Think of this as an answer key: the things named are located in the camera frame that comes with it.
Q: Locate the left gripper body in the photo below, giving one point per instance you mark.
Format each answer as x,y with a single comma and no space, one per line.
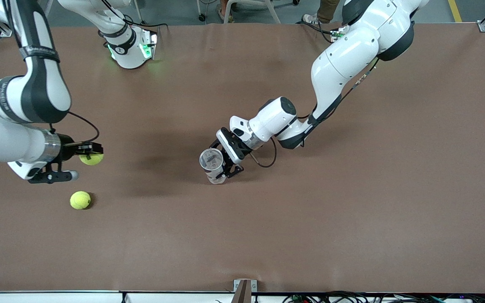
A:
233,147

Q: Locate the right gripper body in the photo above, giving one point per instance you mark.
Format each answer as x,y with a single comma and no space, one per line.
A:
68,150

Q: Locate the yellow tennis ball black logo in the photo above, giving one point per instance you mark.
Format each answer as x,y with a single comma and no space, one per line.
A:
92,160

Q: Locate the white blue tennis ball can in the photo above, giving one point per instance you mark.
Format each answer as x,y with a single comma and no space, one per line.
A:
213,162

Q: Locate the plain yellow tennis ball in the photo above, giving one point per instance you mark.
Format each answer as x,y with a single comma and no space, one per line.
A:
80,200

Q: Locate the arm base connector plate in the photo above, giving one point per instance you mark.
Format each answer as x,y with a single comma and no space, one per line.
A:
338,34
150,44

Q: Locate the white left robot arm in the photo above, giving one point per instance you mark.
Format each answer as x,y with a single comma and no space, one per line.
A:
347,54

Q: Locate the brown table cover sheet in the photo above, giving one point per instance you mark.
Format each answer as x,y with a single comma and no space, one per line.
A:
242,231

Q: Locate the person foot in sandal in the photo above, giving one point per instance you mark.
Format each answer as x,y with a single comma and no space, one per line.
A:
225,12

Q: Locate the white sneaker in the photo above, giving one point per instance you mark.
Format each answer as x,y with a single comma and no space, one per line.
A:
310,18

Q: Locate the white table edge strip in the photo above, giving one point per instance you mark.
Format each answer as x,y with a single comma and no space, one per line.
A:
36,297

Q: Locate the person leg khaki trousers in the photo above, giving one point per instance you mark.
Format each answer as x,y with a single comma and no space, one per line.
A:
329,8

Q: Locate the grey metal camera mount bracket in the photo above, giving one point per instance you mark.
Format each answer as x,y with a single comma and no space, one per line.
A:
244,290

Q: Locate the white chair frame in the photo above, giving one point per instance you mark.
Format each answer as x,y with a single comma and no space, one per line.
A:
275,11

